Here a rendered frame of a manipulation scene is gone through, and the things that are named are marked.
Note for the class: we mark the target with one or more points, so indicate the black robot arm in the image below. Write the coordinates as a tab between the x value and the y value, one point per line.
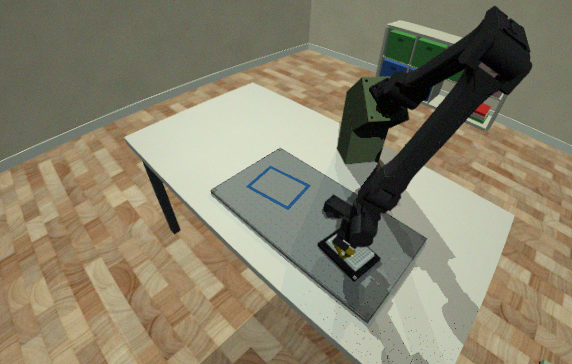
502	46

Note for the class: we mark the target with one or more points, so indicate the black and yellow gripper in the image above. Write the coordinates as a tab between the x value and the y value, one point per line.
340	245

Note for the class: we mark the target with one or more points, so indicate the blue tape outline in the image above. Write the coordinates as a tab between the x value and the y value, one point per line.
275	201

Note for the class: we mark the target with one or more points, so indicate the white well plate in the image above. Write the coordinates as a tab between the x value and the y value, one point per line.
358	262

